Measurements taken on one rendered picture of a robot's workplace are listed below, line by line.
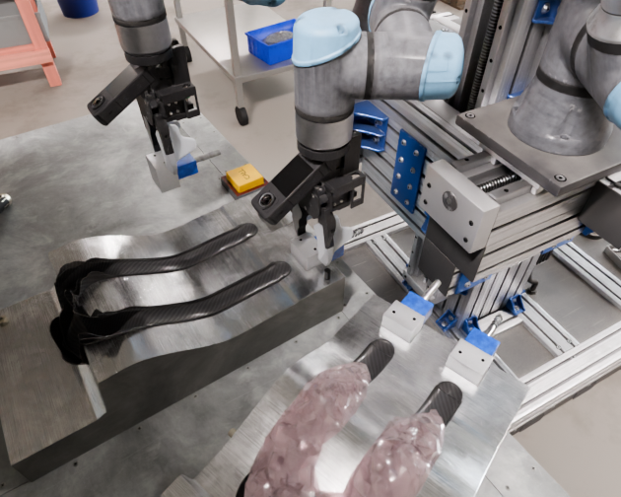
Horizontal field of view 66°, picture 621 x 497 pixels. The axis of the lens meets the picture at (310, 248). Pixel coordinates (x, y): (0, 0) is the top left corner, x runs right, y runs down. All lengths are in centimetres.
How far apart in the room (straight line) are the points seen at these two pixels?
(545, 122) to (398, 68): 31
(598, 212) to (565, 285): 89
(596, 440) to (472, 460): 117
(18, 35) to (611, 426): 346
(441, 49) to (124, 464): 65
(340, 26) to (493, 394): 50
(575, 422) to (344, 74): 145
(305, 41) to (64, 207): 71
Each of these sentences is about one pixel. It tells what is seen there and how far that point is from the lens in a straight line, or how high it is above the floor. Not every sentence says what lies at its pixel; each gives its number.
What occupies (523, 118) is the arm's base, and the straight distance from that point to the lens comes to 83.
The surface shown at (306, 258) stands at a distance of 74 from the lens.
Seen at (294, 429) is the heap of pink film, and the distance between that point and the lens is 59.
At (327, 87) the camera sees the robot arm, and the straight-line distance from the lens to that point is 57.
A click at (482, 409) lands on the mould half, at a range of 70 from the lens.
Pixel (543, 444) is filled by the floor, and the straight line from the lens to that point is 172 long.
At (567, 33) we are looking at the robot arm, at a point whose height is 120.
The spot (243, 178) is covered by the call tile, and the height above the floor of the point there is 84.
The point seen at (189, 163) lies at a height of 94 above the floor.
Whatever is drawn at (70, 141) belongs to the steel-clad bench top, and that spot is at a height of 80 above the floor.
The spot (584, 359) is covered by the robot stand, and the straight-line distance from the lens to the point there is 164.
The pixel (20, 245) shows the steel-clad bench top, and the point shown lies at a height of 80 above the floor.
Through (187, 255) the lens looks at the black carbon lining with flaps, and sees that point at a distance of 82.
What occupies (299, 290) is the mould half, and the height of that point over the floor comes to 89.
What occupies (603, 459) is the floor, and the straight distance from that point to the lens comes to 178.
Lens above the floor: 146
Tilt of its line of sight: 46 degrees down
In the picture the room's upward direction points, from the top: straight up
